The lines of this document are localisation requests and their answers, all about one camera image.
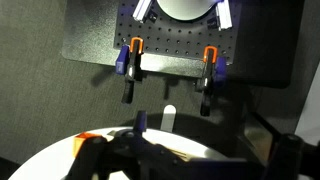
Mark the orange cube block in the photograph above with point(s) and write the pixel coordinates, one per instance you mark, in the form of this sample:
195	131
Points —
80	141

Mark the black cart top plate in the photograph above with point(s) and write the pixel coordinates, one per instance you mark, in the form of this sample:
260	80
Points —
90	33

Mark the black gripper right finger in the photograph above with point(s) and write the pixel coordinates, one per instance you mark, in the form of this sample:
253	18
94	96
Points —
286	156

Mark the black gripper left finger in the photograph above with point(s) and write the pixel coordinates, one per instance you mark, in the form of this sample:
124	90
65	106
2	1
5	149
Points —
126	160

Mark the aluminium extrusion bar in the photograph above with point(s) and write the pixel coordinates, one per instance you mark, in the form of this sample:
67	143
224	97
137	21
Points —
142	10
224	15

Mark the blue orange black clamp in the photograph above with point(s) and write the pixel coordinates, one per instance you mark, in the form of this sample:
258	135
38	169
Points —
130	71
209	80

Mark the white round table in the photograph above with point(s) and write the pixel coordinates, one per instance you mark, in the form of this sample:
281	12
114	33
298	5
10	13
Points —
53	160

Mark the white table foot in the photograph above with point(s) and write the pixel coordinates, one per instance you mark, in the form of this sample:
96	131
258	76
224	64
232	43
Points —
168	116

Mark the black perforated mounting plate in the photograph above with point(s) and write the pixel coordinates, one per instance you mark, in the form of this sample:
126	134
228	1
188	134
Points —
173	40

